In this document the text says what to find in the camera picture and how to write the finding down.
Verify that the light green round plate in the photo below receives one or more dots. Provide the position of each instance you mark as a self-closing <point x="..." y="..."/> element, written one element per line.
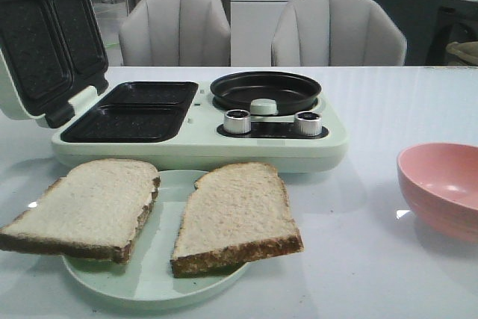
<point x="147" y="281"/>

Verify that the grey upholstered chair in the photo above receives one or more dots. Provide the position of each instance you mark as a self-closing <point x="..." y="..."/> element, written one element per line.
<point x="176" y="33"/>
<point x="337" y="33"/>

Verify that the black round frying pan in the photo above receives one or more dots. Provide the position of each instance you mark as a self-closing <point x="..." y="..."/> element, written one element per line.
<point x="291" y="92"/>

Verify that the right silver control knob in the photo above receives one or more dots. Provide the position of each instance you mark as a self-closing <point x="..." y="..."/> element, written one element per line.
<point x="307" y="123"/>

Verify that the left grey upholstered chair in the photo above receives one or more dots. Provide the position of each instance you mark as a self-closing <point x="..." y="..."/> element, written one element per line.
<point x="176" y="33"/>

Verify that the beige cushion at right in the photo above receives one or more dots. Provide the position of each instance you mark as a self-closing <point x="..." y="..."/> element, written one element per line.
<point x="463" y="53"/>

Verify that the green sandwich maker lid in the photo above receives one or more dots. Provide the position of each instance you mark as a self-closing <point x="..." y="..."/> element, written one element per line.
<point x="51" y="50"/>

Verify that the green breakfast maker base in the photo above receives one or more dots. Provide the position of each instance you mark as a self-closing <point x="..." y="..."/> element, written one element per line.
<point x="178" y="126"/>

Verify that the dark appliance at right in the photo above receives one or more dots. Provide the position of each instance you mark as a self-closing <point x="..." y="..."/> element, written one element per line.
<point x="456" y="21"/>

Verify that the silver control knob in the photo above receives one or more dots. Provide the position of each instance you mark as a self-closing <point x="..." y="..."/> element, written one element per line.
<point x="307" y="123"/>
<point x="237" y="121"/>

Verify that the right grey upholstered chair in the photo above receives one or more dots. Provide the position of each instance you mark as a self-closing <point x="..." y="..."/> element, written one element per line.
<point x="337" y="33"/>

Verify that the left silver control knob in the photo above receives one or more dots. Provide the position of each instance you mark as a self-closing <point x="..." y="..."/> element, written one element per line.
<point x="237" y="121"/>

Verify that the white cabinet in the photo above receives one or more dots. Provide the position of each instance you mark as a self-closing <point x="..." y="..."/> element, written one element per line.
<point x="253" y="23"/>

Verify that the pink bowl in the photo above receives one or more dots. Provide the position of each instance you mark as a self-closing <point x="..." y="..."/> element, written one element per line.
<point x="439" y="183"/>

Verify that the bread slice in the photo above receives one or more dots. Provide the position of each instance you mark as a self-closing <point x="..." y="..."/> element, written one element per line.
<point x="94" y="212"/>
<point x="237" y="214"/>

